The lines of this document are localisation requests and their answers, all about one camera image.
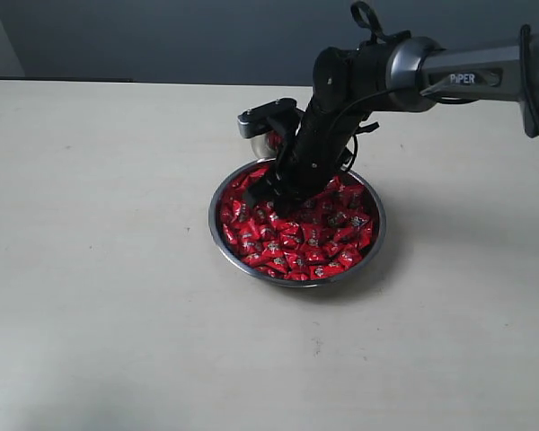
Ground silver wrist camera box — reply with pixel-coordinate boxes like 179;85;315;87
237;98;300;139

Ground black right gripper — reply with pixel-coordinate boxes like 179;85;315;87
242;96;373;218

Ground stainless steel cup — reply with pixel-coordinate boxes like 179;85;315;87
250;131;283;159

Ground black cable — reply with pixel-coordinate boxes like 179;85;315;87
327;87;414;174

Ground red wrapped candy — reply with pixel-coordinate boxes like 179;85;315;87
337;248;362;270
284;251;309;275
309;265;330;280
242;252;269;268
266;257;289;274

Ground metal bowl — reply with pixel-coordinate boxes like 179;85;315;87
208;159;386;288

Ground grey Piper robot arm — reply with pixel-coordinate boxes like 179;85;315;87
240;25;539;216

